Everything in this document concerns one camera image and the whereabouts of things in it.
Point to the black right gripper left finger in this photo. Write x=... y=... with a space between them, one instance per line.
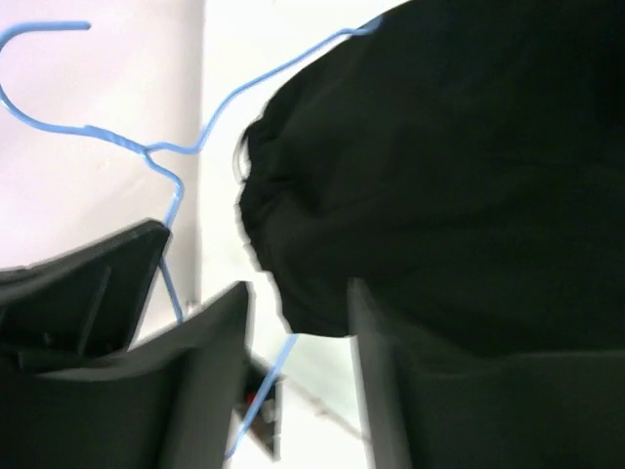
x=164 y=404

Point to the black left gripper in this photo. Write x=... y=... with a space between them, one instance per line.
x=82 y=305

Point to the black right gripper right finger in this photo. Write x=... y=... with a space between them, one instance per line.
x=431 y=404

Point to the black trousers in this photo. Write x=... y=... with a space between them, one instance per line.
x=466 y=160

